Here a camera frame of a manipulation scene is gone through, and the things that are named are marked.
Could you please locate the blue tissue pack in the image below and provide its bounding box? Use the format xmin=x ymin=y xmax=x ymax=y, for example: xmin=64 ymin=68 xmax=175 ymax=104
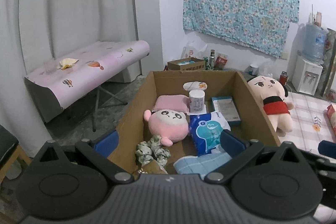
xmin=189 ymin=111 xmax=231 ymax=156

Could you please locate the light blue towel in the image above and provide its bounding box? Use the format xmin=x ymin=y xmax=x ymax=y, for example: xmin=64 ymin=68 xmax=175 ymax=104
xmin=173 ymin=152 xmax=231 ymax=177

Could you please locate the green floral scrunchie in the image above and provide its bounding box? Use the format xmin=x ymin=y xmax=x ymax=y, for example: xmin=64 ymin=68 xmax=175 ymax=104
xmin=135 ymin=136 xmax=171 ymax=167

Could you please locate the blue white cardboard box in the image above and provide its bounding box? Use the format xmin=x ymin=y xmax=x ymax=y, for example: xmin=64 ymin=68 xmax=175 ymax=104
xmin=211 ymin=96 xmax=242 ymax=126

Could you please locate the pink round plush toy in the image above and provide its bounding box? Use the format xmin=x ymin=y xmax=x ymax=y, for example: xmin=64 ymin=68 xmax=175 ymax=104
xmin=143 ymin=109 xmax=189 ymax=147

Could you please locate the cream doll red shirt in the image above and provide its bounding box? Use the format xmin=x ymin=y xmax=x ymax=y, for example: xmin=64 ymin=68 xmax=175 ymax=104
xmin=247 ymin=76 xmax=294 ymax=132

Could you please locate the large brown cardboard box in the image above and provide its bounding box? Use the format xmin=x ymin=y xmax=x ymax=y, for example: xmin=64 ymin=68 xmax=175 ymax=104
xmin=107 ymin=70 xmax=281 ymax=175

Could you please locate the white oval slipper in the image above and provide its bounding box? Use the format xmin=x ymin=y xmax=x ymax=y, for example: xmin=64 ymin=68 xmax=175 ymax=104
xmin=183 ymin=81 xmax=207 ymax=92

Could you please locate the white water dispenser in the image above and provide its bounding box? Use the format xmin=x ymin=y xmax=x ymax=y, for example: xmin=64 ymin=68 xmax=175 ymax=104
xmin=291 ymin=56 xmax=322 ymax=96

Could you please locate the pink covered folding table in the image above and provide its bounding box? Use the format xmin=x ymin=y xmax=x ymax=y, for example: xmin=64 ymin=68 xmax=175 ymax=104
xmin=25 ymin=40 xmax=150 ymax=123

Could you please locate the patterned folded board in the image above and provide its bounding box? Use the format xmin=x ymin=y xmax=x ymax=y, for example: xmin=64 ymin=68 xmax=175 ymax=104
xmin=318 ymin=28 xmax=335 ymax=99

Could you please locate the white cup on floor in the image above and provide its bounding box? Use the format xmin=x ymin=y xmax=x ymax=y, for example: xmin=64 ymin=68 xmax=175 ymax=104
xmin=248 ymin=64 xmax=259 ymax=76

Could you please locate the red thermos bottle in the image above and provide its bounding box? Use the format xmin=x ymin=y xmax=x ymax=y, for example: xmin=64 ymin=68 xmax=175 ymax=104
xmin=278 ymin=71 xmax=288 ymax=86

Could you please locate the green glass bottle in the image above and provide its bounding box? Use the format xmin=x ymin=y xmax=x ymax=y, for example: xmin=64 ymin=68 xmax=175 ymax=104
xmin=203 ymin=50 xmax=215 ymax=71

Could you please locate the white plastic bag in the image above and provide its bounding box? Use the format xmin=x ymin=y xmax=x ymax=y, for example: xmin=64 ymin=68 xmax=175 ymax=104
xmin=257 ymin=61 xmax=276 ymax=79

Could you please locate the yellow cloth on table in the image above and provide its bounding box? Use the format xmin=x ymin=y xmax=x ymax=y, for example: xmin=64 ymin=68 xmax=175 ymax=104
xmin=57 ymin=58 xmax=78 ymax=70

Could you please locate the small brown cardboard box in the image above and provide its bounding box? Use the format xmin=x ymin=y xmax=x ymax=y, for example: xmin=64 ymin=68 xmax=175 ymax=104
xmin=167 ymin=57 xmax=206 ymax=71

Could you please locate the wooden chair green seat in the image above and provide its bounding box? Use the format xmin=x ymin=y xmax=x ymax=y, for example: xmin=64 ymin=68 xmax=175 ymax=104
xmin=0 ymin=125 xmax=31 ymax=183

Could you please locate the blue water jug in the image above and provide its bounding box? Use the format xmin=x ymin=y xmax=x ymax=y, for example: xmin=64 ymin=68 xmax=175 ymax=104
xmin=302 ymin=23 xmax=328 ymax=63

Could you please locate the grey curtain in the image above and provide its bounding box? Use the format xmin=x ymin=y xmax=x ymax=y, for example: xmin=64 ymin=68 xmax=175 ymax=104
xmin=1 ymin=0 xmax=136 ymax=153

